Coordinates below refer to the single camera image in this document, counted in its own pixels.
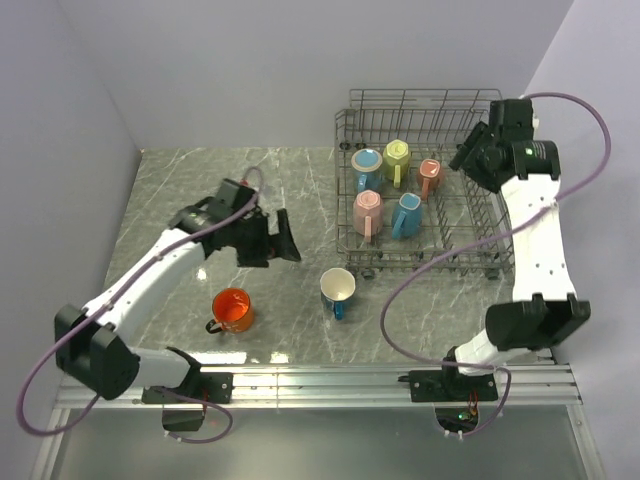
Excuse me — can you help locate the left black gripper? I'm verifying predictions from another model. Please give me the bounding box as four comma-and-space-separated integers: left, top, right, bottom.
230, 208, 300, 267

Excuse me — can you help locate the salmon floral mug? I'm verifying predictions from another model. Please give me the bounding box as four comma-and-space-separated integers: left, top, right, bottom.
416, 159, 444, 201

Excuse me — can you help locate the yellow faceted mug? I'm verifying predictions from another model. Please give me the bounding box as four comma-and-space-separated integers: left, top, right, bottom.
382, 139, 411, 189

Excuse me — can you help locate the dark blue mug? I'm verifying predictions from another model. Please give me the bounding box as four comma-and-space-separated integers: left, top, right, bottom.
320, 268, 356, 321

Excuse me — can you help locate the orange mug black handle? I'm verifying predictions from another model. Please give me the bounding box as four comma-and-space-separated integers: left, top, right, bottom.
205, 288, 255, 334

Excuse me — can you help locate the light blue floral mug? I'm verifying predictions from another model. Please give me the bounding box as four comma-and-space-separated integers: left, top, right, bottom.
391, 193, 422, 240

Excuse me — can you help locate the pink faceted mug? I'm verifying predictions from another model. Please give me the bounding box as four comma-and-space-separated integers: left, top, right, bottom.
353, 190, 384, 243

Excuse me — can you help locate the blue mug orange interior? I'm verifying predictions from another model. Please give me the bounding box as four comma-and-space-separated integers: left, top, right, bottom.
351, 148, 383, 193

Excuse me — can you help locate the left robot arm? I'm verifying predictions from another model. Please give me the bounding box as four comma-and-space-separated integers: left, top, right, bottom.
54, 179, 301, 402

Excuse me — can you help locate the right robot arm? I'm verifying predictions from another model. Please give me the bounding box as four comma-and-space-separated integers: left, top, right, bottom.
440, 99, 591, 400

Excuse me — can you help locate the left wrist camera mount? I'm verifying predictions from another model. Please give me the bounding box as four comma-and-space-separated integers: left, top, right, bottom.
240, 176, 264, 194

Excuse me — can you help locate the wire dish rack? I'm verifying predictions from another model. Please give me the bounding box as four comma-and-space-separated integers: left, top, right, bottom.
335, 88, 510, 275

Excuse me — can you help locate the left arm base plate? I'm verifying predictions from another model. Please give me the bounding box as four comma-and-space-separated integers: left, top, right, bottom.
141, 372, 233, 404

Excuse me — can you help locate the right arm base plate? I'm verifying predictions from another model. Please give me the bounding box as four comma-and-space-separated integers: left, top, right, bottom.
398, 368, 498, 403

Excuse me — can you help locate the aluminium mounting rail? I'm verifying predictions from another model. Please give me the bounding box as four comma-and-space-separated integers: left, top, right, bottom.
53, 363, 581, 410

